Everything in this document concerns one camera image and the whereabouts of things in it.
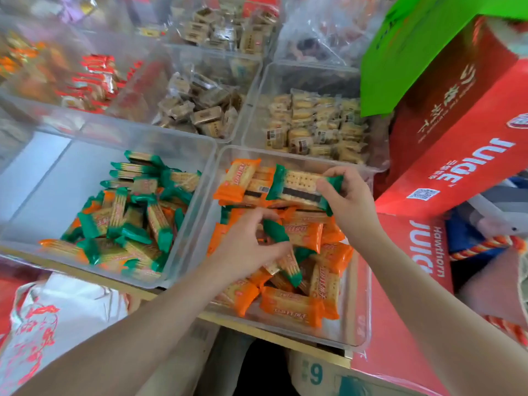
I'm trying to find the pile of yellow cookie packs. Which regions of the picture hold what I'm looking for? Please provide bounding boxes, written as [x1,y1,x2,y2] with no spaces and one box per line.
[264,90,369,164]

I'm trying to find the pile of beige snack packs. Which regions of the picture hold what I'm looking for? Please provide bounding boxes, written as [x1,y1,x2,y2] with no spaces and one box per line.
[178,7,278,54]

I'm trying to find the pile of green cracker snacks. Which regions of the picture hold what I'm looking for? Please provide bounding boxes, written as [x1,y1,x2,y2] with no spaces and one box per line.
[39,150,203,284]

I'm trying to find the green cracker packet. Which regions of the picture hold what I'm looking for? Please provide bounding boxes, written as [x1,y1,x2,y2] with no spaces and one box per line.
[266,164,344,216]
[263,219,304,288]

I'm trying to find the orange white twisted rope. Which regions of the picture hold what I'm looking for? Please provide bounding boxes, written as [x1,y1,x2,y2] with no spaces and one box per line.
[449,235,528,262]
[482,314,528,348]

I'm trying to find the person's right forearm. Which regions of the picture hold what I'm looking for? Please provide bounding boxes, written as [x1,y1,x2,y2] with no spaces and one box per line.
[356,225,528,396]

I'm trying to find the white bag with red print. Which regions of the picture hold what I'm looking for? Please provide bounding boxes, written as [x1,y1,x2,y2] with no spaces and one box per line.
[0,272,133,396]

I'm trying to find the clear plastic bag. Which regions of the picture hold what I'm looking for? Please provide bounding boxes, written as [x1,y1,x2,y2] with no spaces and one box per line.
[273,0,393,69]

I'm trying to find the pile of brown candy packs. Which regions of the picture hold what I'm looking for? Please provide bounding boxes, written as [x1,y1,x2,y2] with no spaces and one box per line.
[153,72,245,138]

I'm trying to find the person's right hand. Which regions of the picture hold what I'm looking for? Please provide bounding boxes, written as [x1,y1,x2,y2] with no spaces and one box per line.
[315,166,384,246]

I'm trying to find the person's left hand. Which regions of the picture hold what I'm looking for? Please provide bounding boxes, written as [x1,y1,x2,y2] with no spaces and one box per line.
[208,207,292,286]

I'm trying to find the pile of orange cracker snacks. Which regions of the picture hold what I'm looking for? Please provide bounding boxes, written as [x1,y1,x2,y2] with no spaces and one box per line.
[206,158,355,329]

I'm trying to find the person's left forearm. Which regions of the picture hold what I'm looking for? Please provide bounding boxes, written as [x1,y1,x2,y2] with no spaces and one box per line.
[12,251,249,396]

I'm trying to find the green paper sign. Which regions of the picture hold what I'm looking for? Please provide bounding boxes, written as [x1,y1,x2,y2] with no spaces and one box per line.
[360,0,528,118]

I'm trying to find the large red juice carton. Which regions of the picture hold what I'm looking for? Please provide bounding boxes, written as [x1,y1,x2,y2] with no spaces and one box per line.
[373,15,528,220]

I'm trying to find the pile of red snack packs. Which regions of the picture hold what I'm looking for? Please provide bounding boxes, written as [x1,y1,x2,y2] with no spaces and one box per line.
[56,53,143,114]

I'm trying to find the clear plastic bin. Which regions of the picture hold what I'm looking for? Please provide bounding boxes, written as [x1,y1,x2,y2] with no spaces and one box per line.
[163,145,375,353]
[106,42,265,143]
[241,62,391,172]
[164,0,286,59]
[0,101,219,290]
[0,14,174,125]

